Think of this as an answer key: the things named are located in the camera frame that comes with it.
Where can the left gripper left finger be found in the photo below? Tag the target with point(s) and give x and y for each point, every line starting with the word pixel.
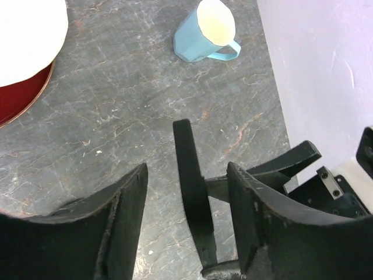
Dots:
pixel 95 237

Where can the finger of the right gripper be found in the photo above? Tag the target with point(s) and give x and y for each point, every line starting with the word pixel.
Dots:
pixel 280 170

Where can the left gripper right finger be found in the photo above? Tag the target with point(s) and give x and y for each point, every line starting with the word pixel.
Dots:
pixel 302 242

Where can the black smartphone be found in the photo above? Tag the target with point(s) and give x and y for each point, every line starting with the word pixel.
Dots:
pixel 194 193

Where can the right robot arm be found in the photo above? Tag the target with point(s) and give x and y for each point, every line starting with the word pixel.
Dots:
pixel 345 191

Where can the light blue mug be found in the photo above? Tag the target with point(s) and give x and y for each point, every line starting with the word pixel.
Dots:
pixel 207 32

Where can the red round tray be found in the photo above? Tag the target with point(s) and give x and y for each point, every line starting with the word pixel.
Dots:
pixel 19 97

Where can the white paper plate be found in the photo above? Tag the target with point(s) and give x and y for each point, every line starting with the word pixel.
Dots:
pixel 32 35

